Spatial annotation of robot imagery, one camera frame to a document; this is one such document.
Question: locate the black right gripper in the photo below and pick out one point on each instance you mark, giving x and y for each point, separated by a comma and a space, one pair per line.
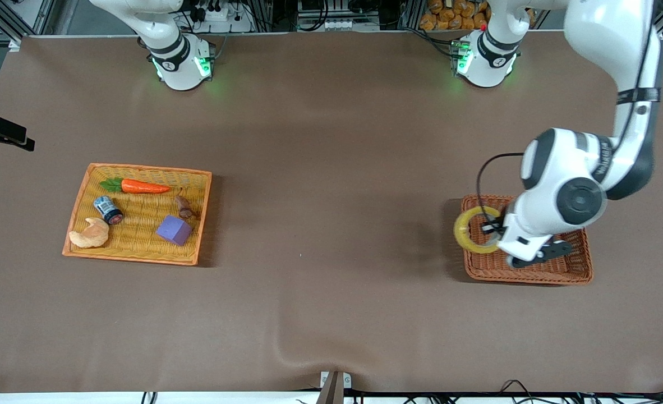
5, 128

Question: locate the yellow clear tape roll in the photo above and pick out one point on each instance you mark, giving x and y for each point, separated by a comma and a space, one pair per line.
459, 231

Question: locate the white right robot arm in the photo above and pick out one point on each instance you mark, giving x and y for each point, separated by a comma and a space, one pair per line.
180, 67

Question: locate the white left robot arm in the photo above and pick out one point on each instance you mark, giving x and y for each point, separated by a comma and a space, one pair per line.
606, 33

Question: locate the brown wicker basket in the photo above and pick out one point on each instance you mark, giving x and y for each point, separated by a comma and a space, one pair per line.
578, 270

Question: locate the small jar blue white label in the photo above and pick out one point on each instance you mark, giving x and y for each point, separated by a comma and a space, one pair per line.
107, 209

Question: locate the toy croissant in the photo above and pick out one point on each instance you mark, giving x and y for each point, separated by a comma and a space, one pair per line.
90, 235

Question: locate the orange toy carrot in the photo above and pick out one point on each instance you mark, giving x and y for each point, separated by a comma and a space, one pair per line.
143, 186

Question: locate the brown table cover sheet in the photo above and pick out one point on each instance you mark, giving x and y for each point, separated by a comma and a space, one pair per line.
331, 140

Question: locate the yellow wicker tray orange rim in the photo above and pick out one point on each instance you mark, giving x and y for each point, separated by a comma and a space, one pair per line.
141, 252

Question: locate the brown toy root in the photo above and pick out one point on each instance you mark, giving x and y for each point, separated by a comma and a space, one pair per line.
184, 207

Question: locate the purple foam cube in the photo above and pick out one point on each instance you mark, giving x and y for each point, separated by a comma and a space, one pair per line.
173, 230

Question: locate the pile of orange toy breads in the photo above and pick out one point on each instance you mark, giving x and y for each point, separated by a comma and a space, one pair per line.
449, 17

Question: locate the white power strip with plugs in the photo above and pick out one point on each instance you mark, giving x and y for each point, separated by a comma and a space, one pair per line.
222, 23

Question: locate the small white socket strip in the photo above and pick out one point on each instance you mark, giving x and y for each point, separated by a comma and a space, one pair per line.
337, 25

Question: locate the metal table clamp bracket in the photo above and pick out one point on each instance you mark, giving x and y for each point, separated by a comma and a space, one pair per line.
334, 387

